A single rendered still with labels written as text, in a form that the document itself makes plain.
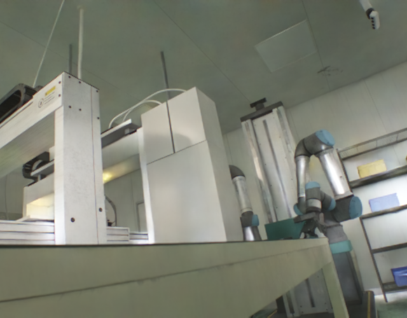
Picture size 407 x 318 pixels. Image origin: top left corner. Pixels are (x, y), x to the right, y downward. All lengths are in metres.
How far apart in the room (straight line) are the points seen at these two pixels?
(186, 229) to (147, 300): 0.55
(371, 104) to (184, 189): 3.98
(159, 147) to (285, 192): 1.38
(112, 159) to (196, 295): 0.86
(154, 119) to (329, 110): 3.85
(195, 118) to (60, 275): 0.68
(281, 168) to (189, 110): 1.38
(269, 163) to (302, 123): 2.47
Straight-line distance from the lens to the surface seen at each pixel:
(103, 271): 0.20
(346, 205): 1.74
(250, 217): 1.75
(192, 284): 0.28
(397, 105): 4.56
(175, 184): 0.80
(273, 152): 2.18
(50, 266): 0.18
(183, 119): 0.84
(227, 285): 0.34
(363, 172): 3.82
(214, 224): 0.72
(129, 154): 1.03
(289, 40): 3.39
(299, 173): 1.75
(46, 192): 1.41
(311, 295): 2.08
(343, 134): 4.43
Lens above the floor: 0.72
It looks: 19 degrees up
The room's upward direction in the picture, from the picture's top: 10 degrees counter-clockwise
